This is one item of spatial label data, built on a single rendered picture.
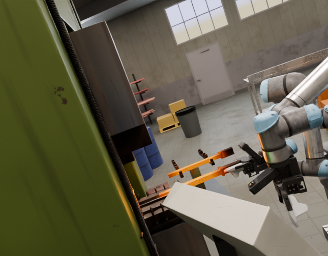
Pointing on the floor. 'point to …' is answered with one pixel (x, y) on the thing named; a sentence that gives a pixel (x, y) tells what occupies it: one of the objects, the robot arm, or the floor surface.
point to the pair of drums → (148, 158)
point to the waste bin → (189, 121)
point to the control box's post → (224, 247)
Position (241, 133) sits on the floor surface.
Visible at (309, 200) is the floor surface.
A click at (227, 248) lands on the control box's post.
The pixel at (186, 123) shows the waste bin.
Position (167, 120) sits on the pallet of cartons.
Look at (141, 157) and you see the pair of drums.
